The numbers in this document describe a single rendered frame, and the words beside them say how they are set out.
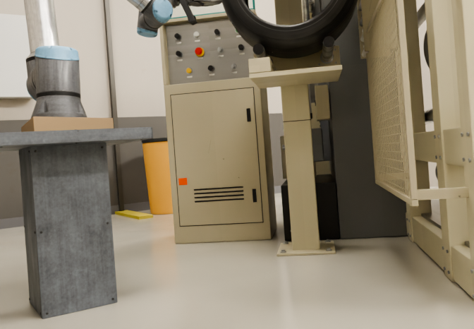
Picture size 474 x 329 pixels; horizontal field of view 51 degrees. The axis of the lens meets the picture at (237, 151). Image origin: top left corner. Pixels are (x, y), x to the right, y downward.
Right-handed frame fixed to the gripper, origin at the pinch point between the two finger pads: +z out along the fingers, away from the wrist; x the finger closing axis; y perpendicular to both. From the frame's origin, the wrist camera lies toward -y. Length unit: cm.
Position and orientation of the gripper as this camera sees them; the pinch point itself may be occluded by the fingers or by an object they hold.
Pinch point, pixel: (220, 2)
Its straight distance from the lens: 223.0
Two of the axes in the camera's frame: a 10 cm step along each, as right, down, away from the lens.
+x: 1.6, -0.1, 9.9
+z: 9.9, 0.5, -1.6
